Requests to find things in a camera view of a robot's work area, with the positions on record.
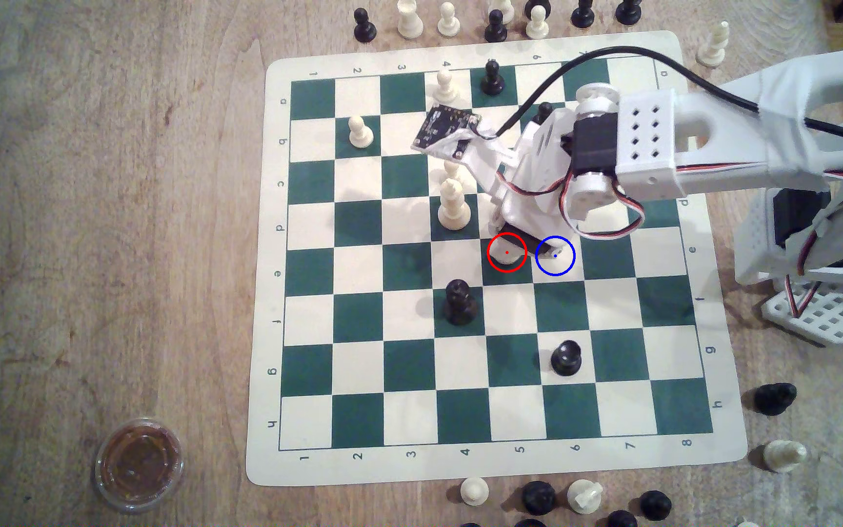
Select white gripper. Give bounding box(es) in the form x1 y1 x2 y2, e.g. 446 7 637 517
496 111 583 241

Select tall white chess bishop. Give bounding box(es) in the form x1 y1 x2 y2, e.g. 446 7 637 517
438 178 471 232
397 0 424 41

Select tall black chess queen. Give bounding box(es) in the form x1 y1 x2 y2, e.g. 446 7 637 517
443 279 480 326

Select white chess knight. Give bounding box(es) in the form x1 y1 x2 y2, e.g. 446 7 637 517
697 20 731 68

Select green cream chess board mat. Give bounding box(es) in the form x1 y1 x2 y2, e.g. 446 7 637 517
246 29 749 487

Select black chess knight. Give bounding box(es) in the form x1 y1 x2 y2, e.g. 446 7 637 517
753 383 798 417

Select red white servo wires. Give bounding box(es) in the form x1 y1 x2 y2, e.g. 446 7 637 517
558 164 648 243

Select black camera circuit board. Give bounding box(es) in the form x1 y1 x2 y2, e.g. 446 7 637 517
412 104 482 162

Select black camera cable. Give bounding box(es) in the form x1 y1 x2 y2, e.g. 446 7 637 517
498 46 843 155

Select white grid base plate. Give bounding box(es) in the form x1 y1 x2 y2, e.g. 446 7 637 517
762 282 843 346

